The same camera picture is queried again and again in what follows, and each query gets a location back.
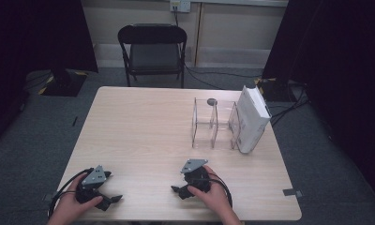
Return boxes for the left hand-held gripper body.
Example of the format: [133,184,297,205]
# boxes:
[75,164,108,204]

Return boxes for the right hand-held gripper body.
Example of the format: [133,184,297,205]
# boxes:
[180,158,212,195]

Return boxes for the clear acrylic book rack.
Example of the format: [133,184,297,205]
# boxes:
[190,97,266,153]

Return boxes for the white book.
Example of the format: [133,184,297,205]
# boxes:
[236,85,273,155]

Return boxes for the person's left hand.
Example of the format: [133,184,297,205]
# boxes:
[49,172,104,223]

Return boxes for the person's right hand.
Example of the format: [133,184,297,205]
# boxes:
[187,165,233,219]

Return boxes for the black stand base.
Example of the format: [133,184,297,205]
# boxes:
[254,77,297,102]
[37,68,89,98]

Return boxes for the black folding chair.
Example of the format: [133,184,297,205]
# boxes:
[117,22,188,89]

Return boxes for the black curtain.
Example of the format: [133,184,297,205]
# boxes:
[262,0,375,207]
[0,0,99,148]

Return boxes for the left hand-held gripper cable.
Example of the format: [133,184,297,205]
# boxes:
[47,168,95,218]

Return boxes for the hand-held gripper cable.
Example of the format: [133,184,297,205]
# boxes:
[207,172,233,209]
[47,168,95,218]

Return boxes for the right hand-held gripper cable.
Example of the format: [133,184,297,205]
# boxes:
[207,172,233,209]

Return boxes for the black floor cables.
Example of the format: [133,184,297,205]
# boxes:
[266,83,311,128]

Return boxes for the black wall socket cable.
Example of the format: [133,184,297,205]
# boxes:
[173,5,263,92]

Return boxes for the white wall socket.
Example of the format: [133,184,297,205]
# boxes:
[169,0,192,14]

